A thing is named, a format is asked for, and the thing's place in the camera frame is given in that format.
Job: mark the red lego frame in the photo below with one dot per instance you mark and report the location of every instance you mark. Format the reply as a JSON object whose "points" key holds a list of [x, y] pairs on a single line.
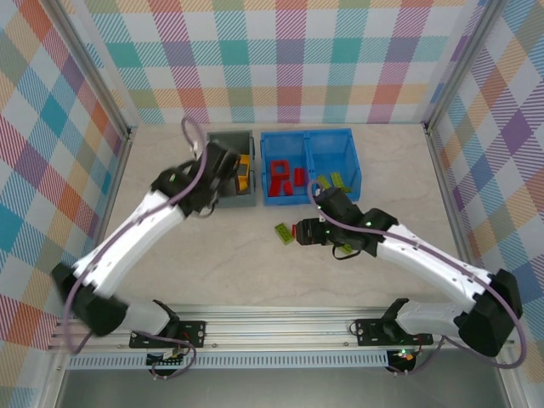
{"points": [[280, 162]]}

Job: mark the red lego brick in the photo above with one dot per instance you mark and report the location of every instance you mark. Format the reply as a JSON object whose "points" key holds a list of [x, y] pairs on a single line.
{"points": [[300, 177]]}

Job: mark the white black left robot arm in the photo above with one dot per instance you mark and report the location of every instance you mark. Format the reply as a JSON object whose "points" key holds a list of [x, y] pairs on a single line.
{"points": [[127, 238]]}

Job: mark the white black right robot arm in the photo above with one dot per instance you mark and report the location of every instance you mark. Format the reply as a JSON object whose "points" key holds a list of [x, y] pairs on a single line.
{"points": [[429, 270]]}

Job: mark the grey plastic bin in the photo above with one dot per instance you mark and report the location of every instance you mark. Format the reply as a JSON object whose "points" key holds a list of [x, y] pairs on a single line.
{"points": [[234, 200]]}

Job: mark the blue plastic bin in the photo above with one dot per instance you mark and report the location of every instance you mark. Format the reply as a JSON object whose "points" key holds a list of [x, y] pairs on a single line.
{"points": [[336, 149], [265, 200]]}

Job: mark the yellow lego frame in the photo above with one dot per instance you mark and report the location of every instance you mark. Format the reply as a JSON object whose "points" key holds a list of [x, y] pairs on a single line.
{"points": [[245, 161]]}

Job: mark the aluminium side rail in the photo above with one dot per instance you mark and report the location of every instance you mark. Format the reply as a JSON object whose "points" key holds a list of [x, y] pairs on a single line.
{"points": [[117, 178], [451, 204]]}

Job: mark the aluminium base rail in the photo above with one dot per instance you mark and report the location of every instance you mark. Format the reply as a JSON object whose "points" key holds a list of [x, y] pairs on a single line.
{"points": [[280, 327]]}

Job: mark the aluminium corner post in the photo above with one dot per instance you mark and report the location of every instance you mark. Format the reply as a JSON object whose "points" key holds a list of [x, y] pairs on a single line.
{"points": [[462, 64], [95, 64]]}

